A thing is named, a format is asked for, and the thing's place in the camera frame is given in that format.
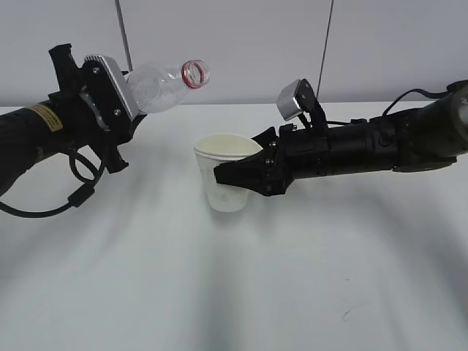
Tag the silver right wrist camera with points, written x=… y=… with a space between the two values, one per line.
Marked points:
x=299 y=98

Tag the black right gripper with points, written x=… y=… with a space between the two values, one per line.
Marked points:
x=299 y=153

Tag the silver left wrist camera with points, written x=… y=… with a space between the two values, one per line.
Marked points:
x=110 y=93

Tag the white paper cup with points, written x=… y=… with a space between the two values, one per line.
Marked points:
x=216 y=156

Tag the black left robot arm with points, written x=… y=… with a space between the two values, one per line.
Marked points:
x=25 y=139

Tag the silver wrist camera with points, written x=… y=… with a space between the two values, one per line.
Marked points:
x=299 y=98
x=110 y=93

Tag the clear water bottle red label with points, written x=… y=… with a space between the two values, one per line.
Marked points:
x=158 y=87

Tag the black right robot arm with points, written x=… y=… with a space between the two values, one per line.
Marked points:
x=413 y=140

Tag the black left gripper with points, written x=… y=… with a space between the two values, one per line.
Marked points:
x=82 y=124

